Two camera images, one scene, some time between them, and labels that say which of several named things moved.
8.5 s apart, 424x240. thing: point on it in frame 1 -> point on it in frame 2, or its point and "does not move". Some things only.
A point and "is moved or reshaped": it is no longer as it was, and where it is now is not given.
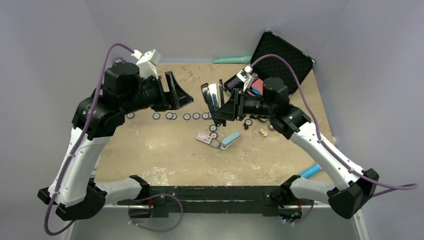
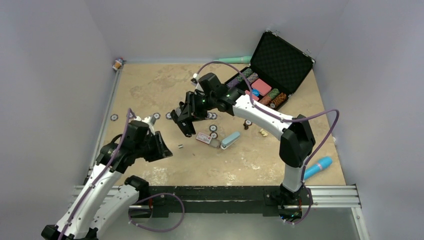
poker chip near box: (213, 135) does not move
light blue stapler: (230, 139) does not move
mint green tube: (244, 59) does not move
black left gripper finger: (179, 97) -> (163, 151)
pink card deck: (257, 87) does not move
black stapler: (210, 92) is moved or reshaped
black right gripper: (234, 108) -> (191, 98)
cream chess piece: (263, 132) does not move
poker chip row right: (187, 116) does not move
